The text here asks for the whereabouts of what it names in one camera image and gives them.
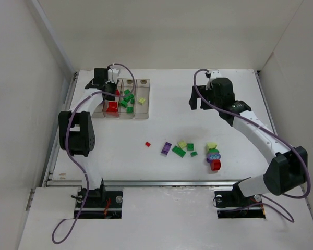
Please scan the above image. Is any red round lego piece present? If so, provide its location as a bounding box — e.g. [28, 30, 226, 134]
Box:
[108, 102, 118, 109]

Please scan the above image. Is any green lego brick tall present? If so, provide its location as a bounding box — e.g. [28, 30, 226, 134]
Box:
[120, 101, 128, 108]

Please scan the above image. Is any small yellow lego piece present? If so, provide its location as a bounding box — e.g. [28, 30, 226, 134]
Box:
[137, 97, 147, 105]

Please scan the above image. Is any yellow square lego brick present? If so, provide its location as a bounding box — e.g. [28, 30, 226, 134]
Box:
[177, 140, 187, 148]

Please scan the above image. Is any green long lego brick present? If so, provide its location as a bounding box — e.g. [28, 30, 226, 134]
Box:
[172, 145, 186, 158]

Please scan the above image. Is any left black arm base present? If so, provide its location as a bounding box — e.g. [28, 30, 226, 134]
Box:
[71, 189, 123, 219]

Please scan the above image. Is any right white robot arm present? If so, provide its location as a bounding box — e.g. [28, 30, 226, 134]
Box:
[189, 78, 311, 207]

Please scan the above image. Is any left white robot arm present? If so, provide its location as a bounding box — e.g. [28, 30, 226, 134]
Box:
[58, 66, 120, 201]

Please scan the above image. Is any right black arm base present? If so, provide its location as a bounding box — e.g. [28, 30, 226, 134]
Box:
[213, 190, 266, 219]

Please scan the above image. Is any clear container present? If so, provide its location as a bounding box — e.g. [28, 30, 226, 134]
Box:
[118, 79, 135, 119]
[102, 102, 119, 118]
[134, 79, 150, 119]
[91, 103, 105, 119]

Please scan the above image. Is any clear container far left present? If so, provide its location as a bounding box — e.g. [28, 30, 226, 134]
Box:
[91, 103, 105, 119]

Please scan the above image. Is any clear container far right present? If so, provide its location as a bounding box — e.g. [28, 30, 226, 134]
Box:
[134, 79, 150, 119]

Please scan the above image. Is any green lettered lego brick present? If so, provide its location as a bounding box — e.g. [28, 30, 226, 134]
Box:
[186, 143, 195, 151]

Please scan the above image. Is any tiny green lego piece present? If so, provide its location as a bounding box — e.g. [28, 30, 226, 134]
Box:
[190, 152, 198, 157]

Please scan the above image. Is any purple flower lego brick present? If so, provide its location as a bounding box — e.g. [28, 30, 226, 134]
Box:
[206, 153, 221, 163]

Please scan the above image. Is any red cylinder lego brick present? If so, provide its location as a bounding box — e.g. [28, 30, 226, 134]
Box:
[210, 159, 221, 171]

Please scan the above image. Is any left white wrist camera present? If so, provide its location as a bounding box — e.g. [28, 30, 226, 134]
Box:
[107, 67, 121, 83]

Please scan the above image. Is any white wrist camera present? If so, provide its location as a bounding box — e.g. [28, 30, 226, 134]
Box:
[205, 70, 222, 88]
[107, 67, 121, 83]

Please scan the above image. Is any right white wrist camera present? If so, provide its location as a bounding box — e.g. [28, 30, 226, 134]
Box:
[205, 70, 222, 88]

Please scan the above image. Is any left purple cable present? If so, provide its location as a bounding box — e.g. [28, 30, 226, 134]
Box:
[51, 62, 134, 244]

